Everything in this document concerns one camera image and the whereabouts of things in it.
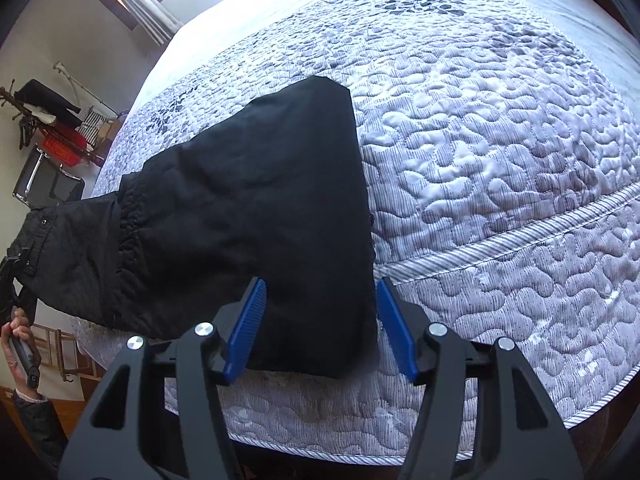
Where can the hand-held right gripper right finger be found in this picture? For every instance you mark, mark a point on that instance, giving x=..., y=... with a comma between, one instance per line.
x=395, y=330

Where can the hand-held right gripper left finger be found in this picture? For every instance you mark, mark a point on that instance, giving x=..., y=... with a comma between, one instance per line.
x=245, y=330

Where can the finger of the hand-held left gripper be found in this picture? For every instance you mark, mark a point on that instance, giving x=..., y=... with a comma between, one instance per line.
x=11, y=267

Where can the black pants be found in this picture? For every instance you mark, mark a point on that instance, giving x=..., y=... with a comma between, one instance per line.
x=250, y=185

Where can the person's left forearm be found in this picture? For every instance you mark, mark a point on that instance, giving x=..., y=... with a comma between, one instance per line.
x=37, y=425

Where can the person's left hand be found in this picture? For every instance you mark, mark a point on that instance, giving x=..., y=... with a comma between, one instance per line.
x=12, y=345

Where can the wooden stool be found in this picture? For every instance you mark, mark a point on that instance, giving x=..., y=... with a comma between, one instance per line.
x=55, y=342

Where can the black chrome chair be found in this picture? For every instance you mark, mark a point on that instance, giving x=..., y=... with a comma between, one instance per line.
x=50, y=185

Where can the hanging red garment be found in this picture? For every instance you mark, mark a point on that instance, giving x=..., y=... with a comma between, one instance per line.
x=60, y=147

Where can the hanging white cloth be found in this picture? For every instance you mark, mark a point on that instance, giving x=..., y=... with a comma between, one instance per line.
x=42, y=116

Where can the striped cloth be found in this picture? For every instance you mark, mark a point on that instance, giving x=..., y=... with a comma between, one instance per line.
x=94, y=122

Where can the wooden coat rack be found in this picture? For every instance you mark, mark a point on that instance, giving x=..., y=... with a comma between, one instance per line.
x=7, y=95

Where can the hanging black garment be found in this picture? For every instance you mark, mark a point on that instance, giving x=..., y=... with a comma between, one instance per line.
x=45, y=95

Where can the lavender quilted bedspread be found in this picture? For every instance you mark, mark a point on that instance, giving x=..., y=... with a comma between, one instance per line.
x=500, y=160

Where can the white metal rack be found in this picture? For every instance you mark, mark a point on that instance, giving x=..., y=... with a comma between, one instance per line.
x=75, y=77

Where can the pale pleated curtain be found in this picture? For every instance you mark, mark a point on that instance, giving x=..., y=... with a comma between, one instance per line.
x=145, y=10

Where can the bed with white sheet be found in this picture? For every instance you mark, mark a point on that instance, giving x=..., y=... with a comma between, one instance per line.
x=240, y=15

